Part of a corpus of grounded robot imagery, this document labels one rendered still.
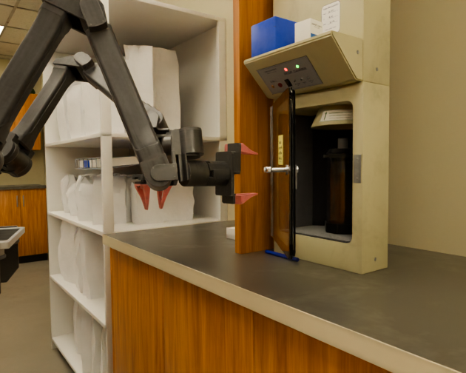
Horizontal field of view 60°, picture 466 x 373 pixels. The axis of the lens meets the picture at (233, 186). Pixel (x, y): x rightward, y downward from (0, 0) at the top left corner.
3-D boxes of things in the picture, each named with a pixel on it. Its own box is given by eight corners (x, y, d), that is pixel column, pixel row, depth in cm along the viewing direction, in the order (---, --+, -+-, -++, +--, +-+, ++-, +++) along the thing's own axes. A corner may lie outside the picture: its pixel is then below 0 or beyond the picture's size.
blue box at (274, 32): (277, 64, 120) (277, 32, 120) (301, 55, 112) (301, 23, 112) (251, 58, 114) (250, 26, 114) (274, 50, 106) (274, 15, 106)
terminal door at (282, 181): (274, 237, 124) (274, 105, 122) (293, 260, 94) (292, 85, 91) (271, 237, 124) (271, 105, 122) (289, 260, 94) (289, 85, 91)
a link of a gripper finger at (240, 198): (265, 173, 97) (234, 173, 91) (265, 203, 97) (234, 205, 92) (248, 173, 103) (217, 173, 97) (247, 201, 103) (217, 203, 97)
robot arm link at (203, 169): (174, 188, 89) (187, 183, 85) (171, 158, 90) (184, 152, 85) (201, 188, 93) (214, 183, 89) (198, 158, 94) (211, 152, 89)
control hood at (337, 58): (272, 99, 123) (272, 66, 123) (364, 81, 97) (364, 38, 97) (242, 95, 116) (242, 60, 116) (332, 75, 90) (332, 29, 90)
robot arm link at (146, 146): (81, 27, 95) (72, -1, 84) (105, 20, 96) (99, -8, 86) (152, 196, 92) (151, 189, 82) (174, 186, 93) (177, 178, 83)
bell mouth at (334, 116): (337, 130, 128) (337, 112, 127) (388, 126, 113) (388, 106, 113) (297, 128, 117) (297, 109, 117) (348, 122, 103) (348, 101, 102)
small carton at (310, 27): (307, 50, 107) (307, 27, 107) (322, 46, 103) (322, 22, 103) (294, 47, 104) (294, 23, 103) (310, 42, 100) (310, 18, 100)
